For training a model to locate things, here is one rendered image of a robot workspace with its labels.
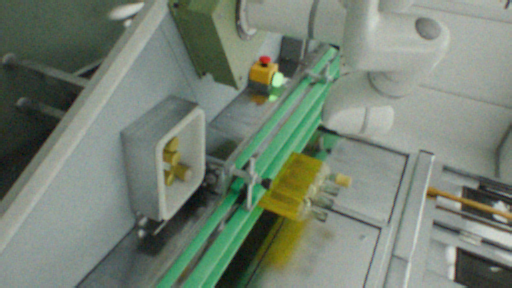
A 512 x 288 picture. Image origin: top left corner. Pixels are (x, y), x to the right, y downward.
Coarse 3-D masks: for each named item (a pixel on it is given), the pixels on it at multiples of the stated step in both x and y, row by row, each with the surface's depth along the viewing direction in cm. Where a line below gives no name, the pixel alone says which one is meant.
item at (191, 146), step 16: (192, 112) 91; (176, 128) 85; (192, 128) 97; (160, 144) 82; (192, 144) 100; (160, 160) 83; (192, 160) 103; (160, 176) 85; (192, 176) 105; (160, 192) 88; (176, 192) 101; (192, 192) 102; (160, 208) 91; (176, 208) 97
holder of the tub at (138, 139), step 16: (160, 112) 90; (176, 112) 90; (128, 128) 85; (144, 128) 85; (160, 128) 85; (128, 144) 85; (144, 144) 82; (128, 160) 87; (144, 160) 85; (128, 176) 90; (144, 176) 88; (128, 192) 93; (144, 192) 91; (144, 208) 94; (144, 224) 100; (160, 224) 101
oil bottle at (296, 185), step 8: (280, 176) 123; (288, 176) 123; (280, 184) 120; (288, 184) 121; (296, 184) 121; (304, 184) 121; (312, 184) 122; (296, 192) 119; (304, 192) 118; (312, 192) 119; (312, 200) 119
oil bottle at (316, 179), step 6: (288, 162) 129; (282, 168) 126; (288, 168) 126; (294, 168) 127; (300, 168) 127; (288, 174) 125; (294, 174) 125; (300, 174) 125; (306, 174) 125; (312, 174) 125; (318, 174) 125; (306, 180) 123; (312, 180) 123; (318, 180) 123; (318, 186) 123; (318, 192) 124
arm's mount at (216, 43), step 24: (192, 0) 84; (216, 0) 83; (240, 0) 90; (192, 24) 87; (216, 24) 84; (240, 24) 93; (192, 48) 95; (216, 48) 91; (240, 48) 97; (216, 72) 100; (240, 72) 101
